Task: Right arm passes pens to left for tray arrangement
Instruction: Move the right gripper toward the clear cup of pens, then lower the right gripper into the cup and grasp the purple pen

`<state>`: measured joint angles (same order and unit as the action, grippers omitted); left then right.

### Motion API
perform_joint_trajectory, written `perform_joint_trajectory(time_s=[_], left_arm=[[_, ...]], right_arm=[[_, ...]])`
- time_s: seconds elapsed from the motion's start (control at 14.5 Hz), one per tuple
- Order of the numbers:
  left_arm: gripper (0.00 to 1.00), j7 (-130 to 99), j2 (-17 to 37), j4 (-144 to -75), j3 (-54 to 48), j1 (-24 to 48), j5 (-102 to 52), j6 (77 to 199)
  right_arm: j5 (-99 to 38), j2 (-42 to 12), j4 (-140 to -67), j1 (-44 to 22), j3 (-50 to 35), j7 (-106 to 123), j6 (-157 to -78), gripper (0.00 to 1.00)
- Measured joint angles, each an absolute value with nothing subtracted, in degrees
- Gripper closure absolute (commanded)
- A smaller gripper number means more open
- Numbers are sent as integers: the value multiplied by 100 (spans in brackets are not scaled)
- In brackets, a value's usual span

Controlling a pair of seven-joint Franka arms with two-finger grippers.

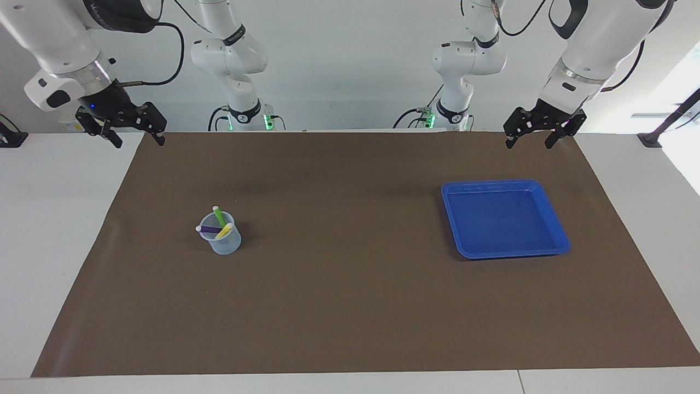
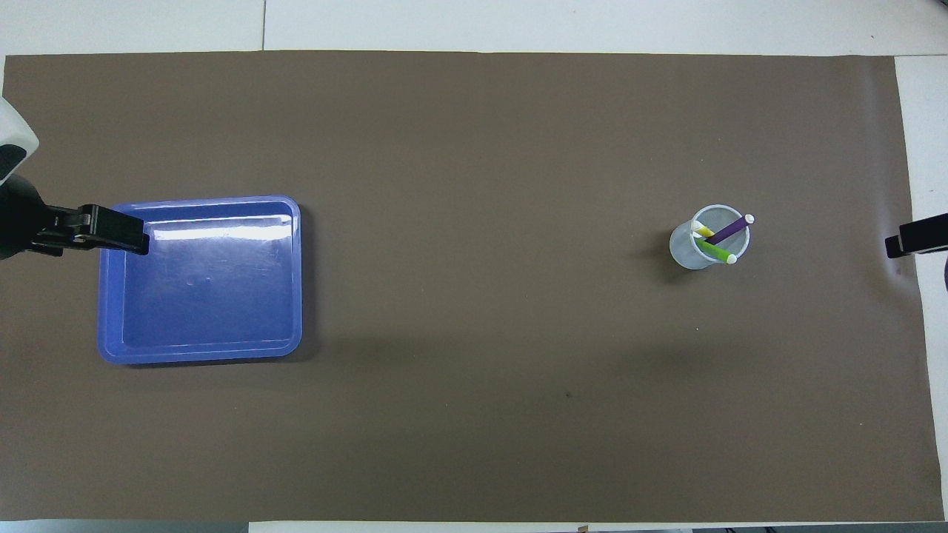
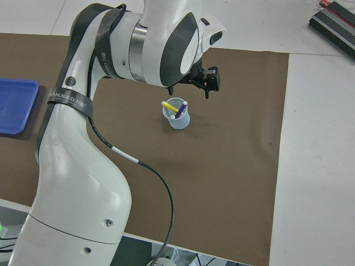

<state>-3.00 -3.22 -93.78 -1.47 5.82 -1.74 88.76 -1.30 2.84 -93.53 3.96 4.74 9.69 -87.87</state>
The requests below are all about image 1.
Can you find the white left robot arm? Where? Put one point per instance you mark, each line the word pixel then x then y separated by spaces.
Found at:
pixel 596 38

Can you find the brown table mat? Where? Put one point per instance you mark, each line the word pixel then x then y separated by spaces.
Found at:
pixel 350 306

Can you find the purple marker pen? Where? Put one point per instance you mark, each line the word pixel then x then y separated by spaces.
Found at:
pixel 208 229

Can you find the black camera stand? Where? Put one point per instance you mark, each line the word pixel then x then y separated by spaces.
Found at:
pixel 661 128

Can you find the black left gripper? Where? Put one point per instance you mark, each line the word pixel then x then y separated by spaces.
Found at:
pixel 552 114

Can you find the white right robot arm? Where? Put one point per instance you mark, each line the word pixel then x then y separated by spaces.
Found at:
pixel 54 38

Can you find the blue plastic tray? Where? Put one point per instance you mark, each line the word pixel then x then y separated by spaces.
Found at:
pixel 503 219

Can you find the black table clamp mount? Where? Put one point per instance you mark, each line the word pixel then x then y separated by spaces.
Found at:
pixel 11 138

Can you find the clear plastic cup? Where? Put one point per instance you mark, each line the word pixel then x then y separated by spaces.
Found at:
pixel 225 246

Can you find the green marker pen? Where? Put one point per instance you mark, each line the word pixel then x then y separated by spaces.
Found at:
pixel 219 214

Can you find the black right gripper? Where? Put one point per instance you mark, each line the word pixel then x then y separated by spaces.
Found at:
pixel 106 104

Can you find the white power strip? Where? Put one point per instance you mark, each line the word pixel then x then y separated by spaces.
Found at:
pixel 68 126

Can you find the yellow marker pen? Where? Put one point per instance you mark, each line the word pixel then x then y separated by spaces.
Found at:
pixel 224 231

